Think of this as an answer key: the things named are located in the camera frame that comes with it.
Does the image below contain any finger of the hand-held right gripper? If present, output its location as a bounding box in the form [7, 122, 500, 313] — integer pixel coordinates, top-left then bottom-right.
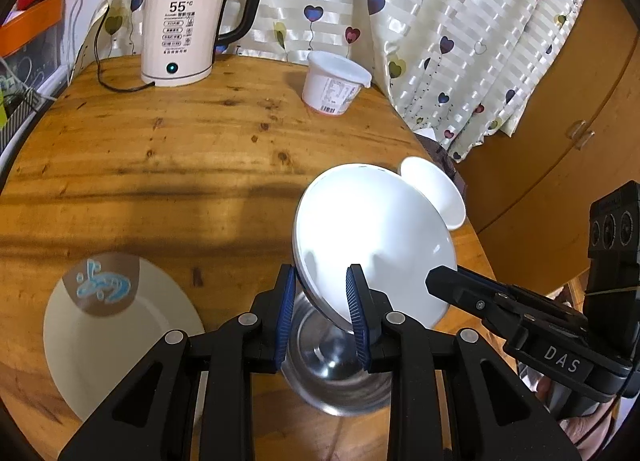
[456, 266, 513, 296]
[425, 265, 525, 338]

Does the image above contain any stainless steel bowl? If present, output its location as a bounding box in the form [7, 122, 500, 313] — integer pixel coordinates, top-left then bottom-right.
[280, 291, 401, 417]

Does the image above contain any beige plate with blue motif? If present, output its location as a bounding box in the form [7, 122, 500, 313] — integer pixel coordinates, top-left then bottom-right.
[42, 252, 207, 422]

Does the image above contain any white electric kettle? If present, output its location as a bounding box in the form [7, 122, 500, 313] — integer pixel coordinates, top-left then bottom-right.
[140, 0, 267, 88]

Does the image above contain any white bowl with blue stripe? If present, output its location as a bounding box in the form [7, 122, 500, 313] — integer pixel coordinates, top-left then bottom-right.
[292, 164, 458, 329]
[398, 156, 467, 231]

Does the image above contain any black kettle cord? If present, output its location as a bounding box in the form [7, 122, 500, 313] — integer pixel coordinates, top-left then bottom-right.
[92, 6, 156, 92]

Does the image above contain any clear storage box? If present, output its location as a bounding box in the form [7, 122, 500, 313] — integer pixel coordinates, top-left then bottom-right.
[0, 16, 68, 102]

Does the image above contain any clear cabinet handle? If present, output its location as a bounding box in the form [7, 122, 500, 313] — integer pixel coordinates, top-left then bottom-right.
[565, 120, 596, 147]

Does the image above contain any black white striped box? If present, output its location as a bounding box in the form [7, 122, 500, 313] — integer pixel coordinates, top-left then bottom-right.
[0, 86, 46, 152]

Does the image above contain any wooden cabinet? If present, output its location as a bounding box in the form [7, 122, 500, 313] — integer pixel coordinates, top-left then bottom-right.
[450, 0, 640, 302]

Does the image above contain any cream curtain with hearts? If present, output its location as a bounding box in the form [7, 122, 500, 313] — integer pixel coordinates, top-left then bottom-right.
[102, 0, 593, 162]

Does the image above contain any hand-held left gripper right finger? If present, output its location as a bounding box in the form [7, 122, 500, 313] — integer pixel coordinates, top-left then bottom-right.
[345, 263, 583, 461]

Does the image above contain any white plastic tub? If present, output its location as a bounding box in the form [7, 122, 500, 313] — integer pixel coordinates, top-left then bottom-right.
[301, 51, 373, 117]

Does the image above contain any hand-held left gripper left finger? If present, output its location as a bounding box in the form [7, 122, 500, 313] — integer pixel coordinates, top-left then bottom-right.
[57, 263, 298, 461]

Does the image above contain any person's right hand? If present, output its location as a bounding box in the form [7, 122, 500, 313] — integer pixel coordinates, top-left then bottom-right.
[535, 373, 621, 449]

